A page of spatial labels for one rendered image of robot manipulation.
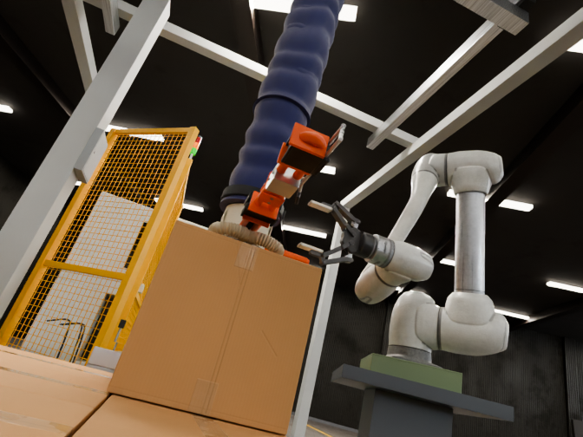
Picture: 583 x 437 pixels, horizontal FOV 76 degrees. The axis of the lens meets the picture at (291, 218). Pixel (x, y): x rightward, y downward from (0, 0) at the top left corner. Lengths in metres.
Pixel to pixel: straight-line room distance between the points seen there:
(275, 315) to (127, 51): 2.37
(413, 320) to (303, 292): 0.60
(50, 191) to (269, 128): 1.48
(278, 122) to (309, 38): 0.43
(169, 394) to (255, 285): 0.30
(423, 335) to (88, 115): 2.23
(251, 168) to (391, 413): 0.92
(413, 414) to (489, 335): 0.36
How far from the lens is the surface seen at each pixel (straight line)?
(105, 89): 2.79
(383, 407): 1.38
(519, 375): 13.51
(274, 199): 0.95
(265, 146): 1.35
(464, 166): 1.57
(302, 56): 1.62
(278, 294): 0.96
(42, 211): 2.46
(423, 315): 1.48
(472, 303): 1.46
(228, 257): 0.95
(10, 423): 0.51
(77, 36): 4.41
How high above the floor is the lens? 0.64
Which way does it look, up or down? 24 degrees up
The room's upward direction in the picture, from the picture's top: 15 degrees clockwise
